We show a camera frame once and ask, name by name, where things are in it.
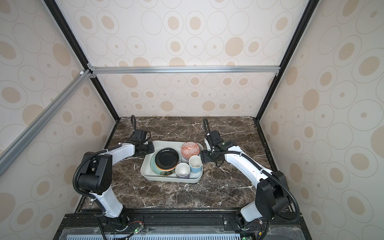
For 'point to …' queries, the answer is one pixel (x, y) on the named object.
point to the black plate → (167, 158)
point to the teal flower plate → (158, 171)
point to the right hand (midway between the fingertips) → (207, 156)
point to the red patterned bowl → (190, 149)
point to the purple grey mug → (182, 170)
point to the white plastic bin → (146, 172)
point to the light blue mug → (195, 164)
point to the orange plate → (167, 170)
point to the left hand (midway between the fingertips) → (157, 145)
